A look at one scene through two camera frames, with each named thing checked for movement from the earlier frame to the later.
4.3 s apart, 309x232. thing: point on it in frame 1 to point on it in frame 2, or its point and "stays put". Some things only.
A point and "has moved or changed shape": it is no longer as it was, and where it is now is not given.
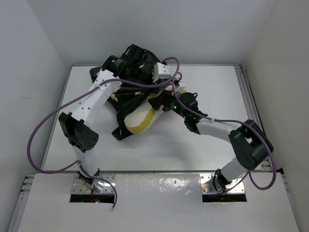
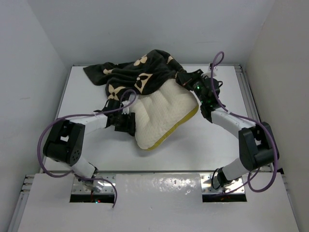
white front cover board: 156,203 stays put
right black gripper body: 175,106 to 195,83
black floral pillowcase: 124,97 has moved or changed shape
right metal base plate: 207,180 stays put
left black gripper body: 140,76 to 121,123
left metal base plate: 100,186 stays put
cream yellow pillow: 144,116 has moved or changed shape
